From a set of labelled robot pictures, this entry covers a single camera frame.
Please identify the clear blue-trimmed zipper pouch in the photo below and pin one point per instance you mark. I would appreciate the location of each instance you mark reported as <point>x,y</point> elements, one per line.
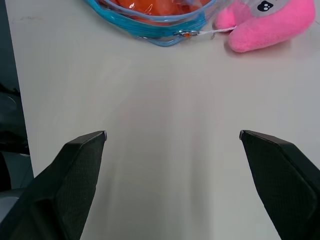
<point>160,27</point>

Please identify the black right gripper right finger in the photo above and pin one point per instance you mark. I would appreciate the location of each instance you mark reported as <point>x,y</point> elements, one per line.
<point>280,190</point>

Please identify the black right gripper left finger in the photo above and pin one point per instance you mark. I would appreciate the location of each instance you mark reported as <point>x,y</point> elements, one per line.
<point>67,190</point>

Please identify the pink plush toy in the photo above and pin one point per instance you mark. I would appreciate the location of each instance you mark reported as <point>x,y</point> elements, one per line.
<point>265,27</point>

